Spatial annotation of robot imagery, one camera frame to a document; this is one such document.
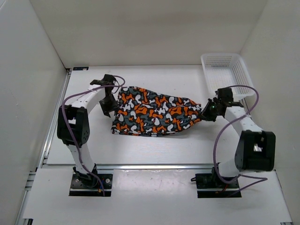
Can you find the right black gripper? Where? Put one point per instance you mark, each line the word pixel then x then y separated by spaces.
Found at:
pixel 205 115

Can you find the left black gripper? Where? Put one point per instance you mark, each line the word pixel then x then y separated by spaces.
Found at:
pixel 114 107

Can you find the orange camouflage shorts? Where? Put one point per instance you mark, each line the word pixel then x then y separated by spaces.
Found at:
pixel 143 112

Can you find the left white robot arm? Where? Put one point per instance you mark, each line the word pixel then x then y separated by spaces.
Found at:
pixel 73 120

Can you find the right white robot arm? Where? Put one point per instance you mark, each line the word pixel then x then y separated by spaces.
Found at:
pixel 255 150

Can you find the white plastic mesh basket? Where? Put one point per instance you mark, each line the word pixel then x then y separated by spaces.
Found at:
pixel 226 69

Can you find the dark corner label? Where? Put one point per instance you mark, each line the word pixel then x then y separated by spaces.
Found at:
pixel 80 68

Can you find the left aluminium rail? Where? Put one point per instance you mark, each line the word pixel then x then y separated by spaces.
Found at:
pixel 47 143

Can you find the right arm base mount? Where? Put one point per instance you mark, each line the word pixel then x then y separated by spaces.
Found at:
pixel 209 185

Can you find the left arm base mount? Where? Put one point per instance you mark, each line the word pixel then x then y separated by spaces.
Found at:
pixel 88 185

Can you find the front aluminium rail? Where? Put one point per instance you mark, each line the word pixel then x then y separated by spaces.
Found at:
pixel 152 166

